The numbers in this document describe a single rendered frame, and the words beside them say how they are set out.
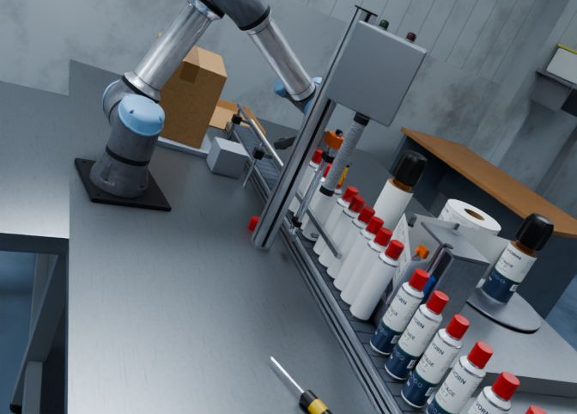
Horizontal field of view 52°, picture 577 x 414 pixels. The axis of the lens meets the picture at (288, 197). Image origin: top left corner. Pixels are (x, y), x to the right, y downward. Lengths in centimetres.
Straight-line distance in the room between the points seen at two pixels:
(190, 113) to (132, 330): 102
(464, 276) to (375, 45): 55
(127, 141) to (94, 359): 64
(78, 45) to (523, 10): 345
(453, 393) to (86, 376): 63
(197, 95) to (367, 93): 76
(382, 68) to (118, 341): 81
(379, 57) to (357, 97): 10
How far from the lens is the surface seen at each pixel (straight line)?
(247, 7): 152
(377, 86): 141
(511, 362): 167
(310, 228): 165
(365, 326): 141
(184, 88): 200
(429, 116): 507
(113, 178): 157
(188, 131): 204
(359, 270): 141
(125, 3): 359
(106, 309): 120
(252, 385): 116
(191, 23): 163
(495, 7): 511
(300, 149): 150
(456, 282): 134
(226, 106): 273
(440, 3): 471
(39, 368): 196
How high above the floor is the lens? 154
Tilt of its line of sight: 20 degrees down
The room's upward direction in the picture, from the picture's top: 25 degrees clockwise
